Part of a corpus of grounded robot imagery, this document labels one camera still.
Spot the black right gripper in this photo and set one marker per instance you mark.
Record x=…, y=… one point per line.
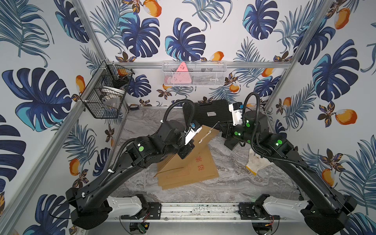
x=226, y=130

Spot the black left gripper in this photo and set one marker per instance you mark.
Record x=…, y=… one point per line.
x=186, y=147

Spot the brown kraft file bag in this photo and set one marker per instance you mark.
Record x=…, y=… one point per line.
x=203, y=138

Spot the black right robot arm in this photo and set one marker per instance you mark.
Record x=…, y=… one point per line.
x=326, y=211

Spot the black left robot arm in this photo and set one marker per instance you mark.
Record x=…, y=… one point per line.
x=91, y=205

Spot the brown file bag stack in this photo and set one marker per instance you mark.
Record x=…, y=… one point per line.
x=174, y=172

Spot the black plastic tool case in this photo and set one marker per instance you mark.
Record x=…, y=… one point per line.
x=210, y=113

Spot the white work glove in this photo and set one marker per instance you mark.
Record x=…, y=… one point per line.
x=256, y=162

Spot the black round tape roll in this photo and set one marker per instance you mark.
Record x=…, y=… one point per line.
x=134, y=107

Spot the pink triangular item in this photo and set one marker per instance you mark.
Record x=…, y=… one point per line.
x=178, y=75

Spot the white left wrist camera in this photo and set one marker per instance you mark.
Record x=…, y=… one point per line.
x=192, y=133

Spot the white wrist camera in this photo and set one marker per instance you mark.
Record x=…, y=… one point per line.
x=192, y=133
x=236, y=111

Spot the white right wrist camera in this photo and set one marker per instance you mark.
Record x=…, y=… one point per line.
x=236, y=111

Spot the clear wall shelf basket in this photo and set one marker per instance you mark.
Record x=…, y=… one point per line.
x=203, y=73

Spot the black wire basket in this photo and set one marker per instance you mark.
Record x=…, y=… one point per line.
x=107, y=90

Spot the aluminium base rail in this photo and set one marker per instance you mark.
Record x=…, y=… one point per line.
x=205, y=211

